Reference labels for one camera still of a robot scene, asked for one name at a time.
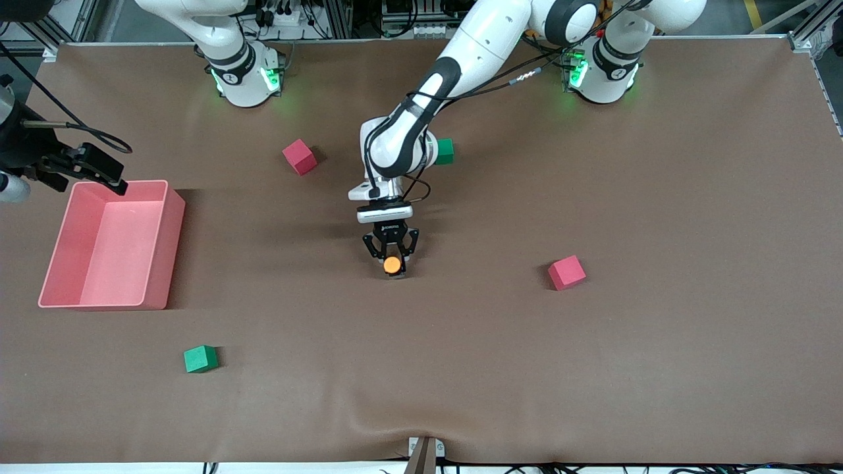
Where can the pink foam cube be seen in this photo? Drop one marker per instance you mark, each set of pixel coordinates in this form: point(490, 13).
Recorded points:
point(566, 273)
point(299, 157)

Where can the aluminium frame profile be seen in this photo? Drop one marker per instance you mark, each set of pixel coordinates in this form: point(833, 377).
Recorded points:
point(46, 39)
point(807, 36)

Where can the pink plastic bin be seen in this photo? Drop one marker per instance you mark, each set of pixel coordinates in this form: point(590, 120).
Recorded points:
point(118, 263)

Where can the white connector block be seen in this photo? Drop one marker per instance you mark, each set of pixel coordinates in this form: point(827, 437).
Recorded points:
point(435, 29)

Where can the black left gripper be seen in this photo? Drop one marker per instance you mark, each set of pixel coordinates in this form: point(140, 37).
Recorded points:
point(390, 232)

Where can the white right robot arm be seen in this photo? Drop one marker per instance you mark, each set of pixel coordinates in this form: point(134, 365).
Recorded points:
point(230, 72)

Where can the white power strip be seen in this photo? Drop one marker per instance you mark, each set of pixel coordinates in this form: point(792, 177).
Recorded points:
point(290, 16)

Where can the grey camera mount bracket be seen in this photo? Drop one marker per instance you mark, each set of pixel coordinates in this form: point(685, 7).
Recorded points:
point(425, 454)

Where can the brown table mat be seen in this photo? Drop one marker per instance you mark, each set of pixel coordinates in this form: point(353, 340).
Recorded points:
point(421, 362)

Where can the green foam cube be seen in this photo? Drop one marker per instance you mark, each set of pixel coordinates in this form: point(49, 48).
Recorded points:
point(446, 153)
point(199, 359)

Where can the orange push button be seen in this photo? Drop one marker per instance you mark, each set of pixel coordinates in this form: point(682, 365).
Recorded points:
point(392, 265)

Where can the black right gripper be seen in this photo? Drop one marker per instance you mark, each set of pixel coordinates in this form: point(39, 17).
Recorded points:
point(26, 146)

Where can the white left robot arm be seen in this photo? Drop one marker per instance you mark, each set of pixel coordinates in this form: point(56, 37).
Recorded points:
point(487, 39)

